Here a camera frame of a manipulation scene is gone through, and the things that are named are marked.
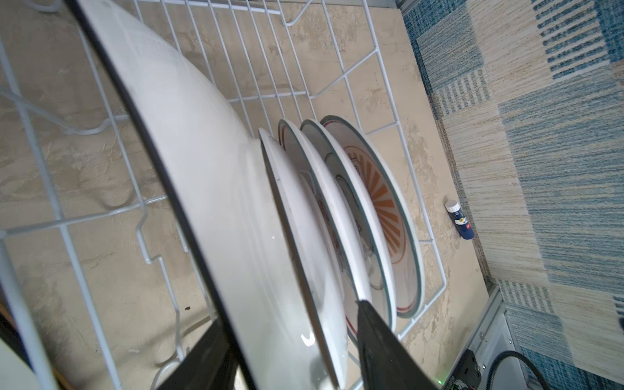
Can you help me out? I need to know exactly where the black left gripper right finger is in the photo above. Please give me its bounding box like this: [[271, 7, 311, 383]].
[[357, 300, 436, 389]]

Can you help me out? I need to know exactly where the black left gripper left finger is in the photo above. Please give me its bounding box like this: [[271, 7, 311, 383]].
[[159, 319, 238, 389]]

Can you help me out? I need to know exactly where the white round plate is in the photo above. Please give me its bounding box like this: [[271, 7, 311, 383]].
[[277, 118, 371, 344], [258, 129, 348, 389], [321, 115, 426, 319], [301, 120, 397, 332]]

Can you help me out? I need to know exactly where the small blue bottle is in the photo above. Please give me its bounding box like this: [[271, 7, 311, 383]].
[[445, 200, 475, 241]]

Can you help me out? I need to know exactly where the aluminium mounting rail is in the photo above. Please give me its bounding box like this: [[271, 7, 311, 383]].
[[440, 284, 530, 389]]

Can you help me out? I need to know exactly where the white wire dish rack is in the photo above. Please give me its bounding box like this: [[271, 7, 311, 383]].
[[1, 1, 426, 388]]

